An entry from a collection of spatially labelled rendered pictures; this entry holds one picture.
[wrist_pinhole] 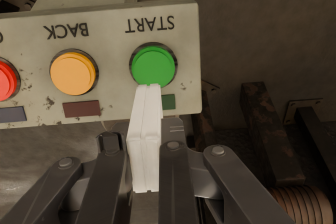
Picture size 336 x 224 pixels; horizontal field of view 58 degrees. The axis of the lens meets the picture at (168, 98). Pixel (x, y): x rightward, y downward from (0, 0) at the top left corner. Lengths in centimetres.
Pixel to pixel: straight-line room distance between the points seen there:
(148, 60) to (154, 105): 12
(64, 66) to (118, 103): 6
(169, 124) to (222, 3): 80
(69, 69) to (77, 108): 4
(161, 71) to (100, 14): 7
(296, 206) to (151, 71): 63
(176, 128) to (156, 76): 13
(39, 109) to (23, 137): 106
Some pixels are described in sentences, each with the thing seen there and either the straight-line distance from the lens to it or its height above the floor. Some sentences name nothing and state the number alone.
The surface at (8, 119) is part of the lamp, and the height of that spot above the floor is 62.
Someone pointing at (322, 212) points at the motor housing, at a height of 50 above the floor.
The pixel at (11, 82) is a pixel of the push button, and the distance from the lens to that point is 32.
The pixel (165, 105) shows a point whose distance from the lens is 30.
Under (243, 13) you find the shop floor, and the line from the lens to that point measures 97.
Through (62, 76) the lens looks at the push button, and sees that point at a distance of 29.
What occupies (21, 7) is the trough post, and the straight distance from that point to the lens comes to 99.
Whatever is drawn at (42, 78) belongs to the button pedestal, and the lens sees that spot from 31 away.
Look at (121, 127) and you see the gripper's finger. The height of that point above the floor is 72.
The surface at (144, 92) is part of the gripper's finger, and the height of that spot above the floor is 70.
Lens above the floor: 83
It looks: 47 degrees down
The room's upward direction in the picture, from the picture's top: 176 degrees clockwise
